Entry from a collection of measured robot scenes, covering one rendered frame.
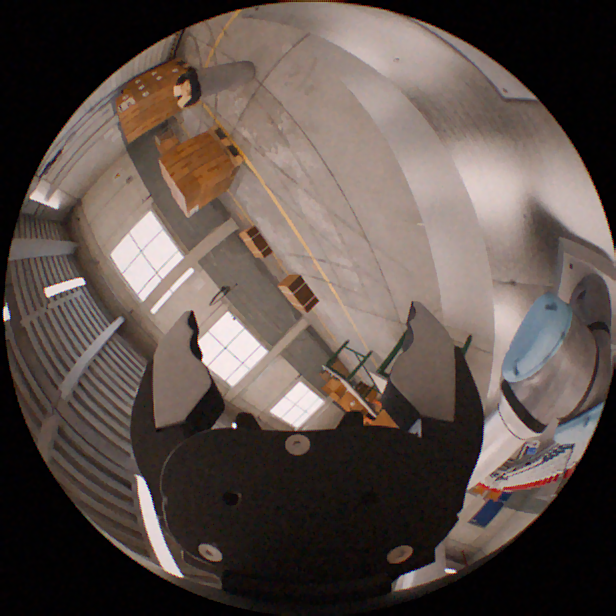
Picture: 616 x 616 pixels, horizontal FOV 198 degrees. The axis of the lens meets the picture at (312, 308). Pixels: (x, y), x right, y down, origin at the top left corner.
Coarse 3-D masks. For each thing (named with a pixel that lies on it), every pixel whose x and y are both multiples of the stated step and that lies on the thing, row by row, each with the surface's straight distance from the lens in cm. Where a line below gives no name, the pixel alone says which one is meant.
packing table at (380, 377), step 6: (402, 336) 217; (468, 336) 211; (402, 342) 212; (468, 342) 203; (396, 348) 209; (462, 348) 200; (390, 354) 207; (396, 354) 210; (384, 360) 205; (390, 360) 205; (384, 366) 201; (372, 372) 197; (378, 372) 199; (384, 372) 199; (378, 378) 196; (384, 378) 189; (378, 384) 217; (384, 384) 201
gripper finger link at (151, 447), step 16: (144, 384) 9; (144, 400) 9; (144, 416) 8; (144, 432) 8; (160, 432) 7; (176, 432) 7; (192, 432) 7; (144, 448) 7; (160, 448) 7; (144, 464) 7; (160, 464) 7; (144, 480) 7; (160, 496) 7; (160, 512) 7
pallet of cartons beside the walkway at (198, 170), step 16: (192, 144) 300; (208, 144) 301; (224, 144) 294; (160, 160) 296; (176, 160) 290; (192, 160) 286; (208, 160) 285; (224, 160) 285; (240, 160) 283; (176, 176) 277; (192, 176) 274; (208, 176) 273; (224, 176) 295; (176, 192) 308; (192, 192) 266; (208, 192) 318; (192, 208) 338
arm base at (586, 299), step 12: (588, 276) 43; (576, 288) 43; (588, 288) 41; (600, 288) 42; (576, 300) 42; (588, 300) 40; (600, 300) 41; (576, 312) 41; (588, 312) 39; (600, 312) 40; (588, 324) 38; (600, 324) 38
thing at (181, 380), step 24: (192, 312) 12; (168, 336) 11; (192, 336) 10; (168, 360) 9; (192, 360) 9; (168, 384) 8; (192, 384) 8; (168, 408) 8; (192, 408) 7; (216, 408) 8
